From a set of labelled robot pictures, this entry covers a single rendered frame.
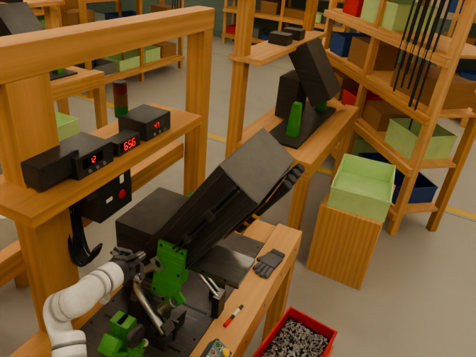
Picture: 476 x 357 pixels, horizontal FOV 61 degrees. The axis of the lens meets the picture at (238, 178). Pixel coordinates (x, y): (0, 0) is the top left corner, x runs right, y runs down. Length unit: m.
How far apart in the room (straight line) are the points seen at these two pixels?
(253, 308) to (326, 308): 1.41
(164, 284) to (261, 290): 0.49
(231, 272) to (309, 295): 1.65
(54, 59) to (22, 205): 0.41
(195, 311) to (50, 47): 1.10
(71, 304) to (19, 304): 2.21
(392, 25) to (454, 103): 0.92
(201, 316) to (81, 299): 0.81
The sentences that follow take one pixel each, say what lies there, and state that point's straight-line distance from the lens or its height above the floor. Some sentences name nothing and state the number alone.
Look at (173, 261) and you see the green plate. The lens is 1.48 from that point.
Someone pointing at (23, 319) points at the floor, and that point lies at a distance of 3.08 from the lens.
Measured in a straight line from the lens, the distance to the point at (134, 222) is 1.62.
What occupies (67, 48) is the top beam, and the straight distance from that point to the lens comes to 1.31.
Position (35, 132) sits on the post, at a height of 1.70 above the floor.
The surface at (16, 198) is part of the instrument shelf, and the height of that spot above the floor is 1.54.
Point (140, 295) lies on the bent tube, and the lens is 1.58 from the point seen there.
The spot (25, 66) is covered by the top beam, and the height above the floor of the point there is 1.88.
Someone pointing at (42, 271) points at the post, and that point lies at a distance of 1.51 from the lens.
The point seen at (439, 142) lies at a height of 0.89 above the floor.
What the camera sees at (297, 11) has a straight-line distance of 9.94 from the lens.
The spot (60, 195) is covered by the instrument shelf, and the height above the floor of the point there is 1.54.
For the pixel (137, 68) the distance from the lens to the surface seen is 7.24.
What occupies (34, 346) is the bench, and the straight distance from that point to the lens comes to 1.75.
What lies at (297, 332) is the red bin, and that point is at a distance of 1.76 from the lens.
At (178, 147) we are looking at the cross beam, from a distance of 2.13.
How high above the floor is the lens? 2.20
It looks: 30 degrees down
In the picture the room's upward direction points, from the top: 6 degrees clockwise
